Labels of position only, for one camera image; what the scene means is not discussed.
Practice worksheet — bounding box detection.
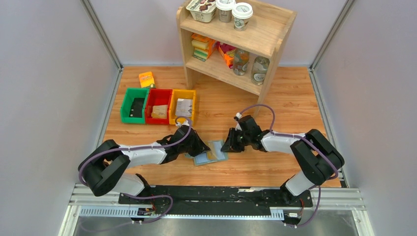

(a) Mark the teal card holder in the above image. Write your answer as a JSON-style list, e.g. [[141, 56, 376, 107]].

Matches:
[[185, 140, 229, 166]]

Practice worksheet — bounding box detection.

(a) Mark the tan card with logo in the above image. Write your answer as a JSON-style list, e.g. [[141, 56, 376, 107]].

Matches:
[[151, 104, 168, 119]]

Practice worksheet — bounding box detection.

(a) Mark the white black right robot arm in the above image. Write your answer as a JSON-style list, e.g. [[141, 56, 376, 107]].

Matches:
[[221, 115, 345, 201]]

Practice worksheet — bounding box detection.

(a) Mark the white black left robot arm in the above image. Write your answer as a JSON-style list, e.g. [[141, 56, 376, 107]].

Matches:
[[78, 124, 210, 197]]

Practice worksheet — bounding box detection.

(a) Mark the white packet in yellow bin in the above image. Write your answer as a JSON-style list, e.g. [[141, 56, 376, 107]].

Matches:
[[175, 98, 193, 118]]

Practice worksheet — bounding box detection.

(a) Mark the yellow plastic bin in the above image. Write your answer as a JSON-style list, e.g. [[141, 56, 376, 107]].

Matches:
[[168, 89, 197, 125]]

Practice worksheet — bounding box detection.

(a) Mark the red plastic bin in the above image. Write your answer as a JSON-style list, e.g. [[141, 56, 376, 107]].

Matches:
[[145, 88, 173, 125]]

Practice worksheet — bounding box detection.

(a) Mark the black item in green bin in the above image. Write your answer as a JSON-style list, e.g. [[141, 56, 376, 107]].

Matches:
[[129, 97, 145, 118]]

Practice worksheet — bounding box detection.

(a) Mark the right clear glass bottle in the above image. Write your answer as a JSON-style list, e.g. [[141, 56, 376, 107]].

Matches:
[[251, 56, 270, 85]]

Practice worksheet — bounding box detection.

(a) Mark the clear glass bottle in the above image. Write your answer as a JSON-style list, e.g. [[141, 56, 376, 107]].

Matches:
[[251, 56, 270, 85], [233, 48, 250, 76]]

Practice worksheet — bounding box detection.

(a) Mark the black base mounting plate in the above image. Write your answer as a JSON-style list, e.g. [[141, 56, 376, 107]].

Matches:
[[118, 185, 313, 217]]

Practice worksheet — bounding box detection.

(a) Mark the wooden shelf unit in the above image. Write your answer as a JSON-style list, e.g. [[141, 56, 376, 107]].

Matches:
[[176, 0, 297, 104]]

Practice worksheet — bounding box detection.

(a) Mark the left clear glass bottle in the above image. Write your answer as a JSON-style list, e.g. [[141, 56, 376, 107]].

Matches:
[[233, 48, 250, 76]]

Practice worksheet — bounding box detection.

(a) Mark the green plastic bin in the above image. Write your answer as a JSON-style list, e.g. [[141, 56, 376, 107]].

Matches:
[[120, 88, 149, 124]]

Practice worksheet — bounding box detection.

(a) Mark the orange yellow snack box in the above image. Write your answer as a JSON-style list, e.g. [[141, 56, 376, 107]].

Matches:
[[138, 71, 156, 89]]

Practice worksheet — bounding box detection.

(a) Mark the orange red snack box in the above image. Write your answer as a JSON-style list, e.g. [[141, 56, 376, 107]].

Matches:
[[218, 42, 237, 69]]

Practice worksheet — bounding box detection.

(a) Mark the stack of sponges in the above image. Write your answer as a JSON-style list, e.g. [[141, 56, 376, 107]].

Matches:
[[191, 33, 217, 61]]

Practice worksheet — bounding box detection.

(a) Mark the right coffee cup white lid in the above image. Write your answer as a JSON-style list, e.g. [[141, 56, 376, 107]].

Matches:
[[232, 2, 253, 31]]

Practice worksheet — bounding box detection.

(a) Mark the coffee cup white lid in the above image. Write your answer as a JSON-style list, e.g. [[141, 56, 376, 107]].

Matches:
[[216, 0, 236, 23], [232, 2, 253, 31]]

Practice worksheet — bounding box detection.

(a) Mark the left coffee cup white lid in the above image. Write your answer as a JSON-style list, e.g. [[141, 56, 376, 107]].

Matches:
[[216, 0, 236, 23]]

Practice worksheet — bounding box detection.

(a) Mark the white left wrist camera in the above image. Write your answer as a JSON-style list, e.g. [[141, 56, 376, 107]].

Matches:
[[175, 118, 193, 127]]

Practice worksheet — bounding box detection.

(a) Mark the aluminium frame rail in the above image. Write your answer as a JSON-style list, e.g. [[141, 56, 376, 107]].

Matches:
[[59, 184, 374, 236]]

